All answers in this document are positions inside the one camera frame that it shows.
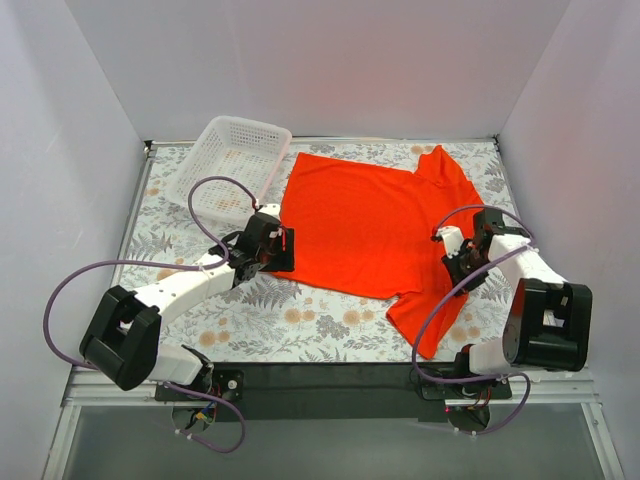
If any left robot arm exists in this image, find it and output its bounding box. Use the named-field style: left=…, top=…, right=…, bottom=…
left=79, top=204, right=294, bottom=400

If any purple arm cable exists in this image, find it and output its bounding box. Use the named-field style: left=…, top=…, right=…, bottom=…
left=410, top=204, right=539, bottom=436
left=42, top=177, right=247, bottom=455

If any orange t shirt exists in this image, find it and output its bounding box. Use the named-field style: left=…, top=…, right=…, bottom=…
left=281, top=146, right=482, bottom=358

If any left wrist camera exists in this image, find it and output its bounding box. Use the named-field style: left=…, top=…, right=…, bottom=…
left=255, top=203, right=281, bottom=223

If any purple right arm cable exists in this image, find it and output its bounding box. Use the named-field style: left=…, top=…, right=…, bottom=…
left=410, top=204, right=539, bottom=436

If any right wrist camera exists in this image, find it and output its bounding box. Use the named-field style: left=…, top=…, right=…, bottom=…
left=432, top=226, right=464, bottom=258

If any floral patterned table mat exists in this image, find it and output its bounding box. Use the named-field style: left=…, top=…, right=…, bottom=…
left=115, top=138, right=517, bottom=363

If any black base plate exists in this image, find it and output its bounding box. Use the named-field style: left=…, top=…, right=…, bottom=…
left=185, top=362, right=512, bottom=422

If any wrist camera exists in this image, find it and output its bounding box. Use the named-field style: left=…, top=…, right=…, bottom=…
left=255, top=203, right=281, bottom=223
left=432, top=226, right=464, bottom=258

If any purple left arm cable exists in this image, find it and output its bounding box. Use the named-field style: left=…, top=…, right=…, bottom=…
left=42, top=177, right=247, bottom=455

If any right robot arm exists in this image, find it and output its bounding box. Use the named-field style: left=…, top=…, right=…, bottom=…
left=432, top=207, right=593, bottom=398

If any white plastic basket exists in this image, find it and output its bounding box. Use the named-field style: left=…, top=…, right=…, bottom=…
left=165, top=116, right=292, bottom=226

